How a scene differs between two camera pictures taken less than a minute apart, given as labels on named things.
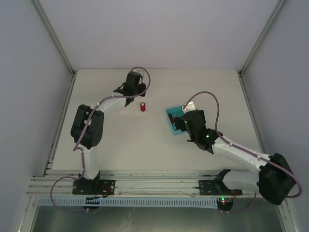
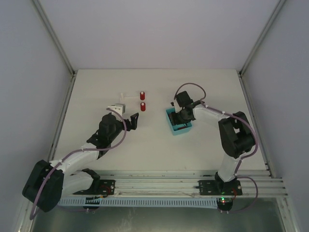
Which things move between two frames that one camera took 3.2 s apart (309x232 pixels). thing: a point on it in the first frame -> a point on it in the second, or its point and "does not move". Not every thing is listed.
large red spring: x=143 y=107 does not move
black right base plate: x=216 y=187 does not move
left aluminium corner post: x=53 y=36 does not move
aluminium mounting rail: x=130 y=185 does not move
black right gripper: x=180 y=123 -> x=177 y=118
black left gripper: x=129 y=89 -> x=128 y=123
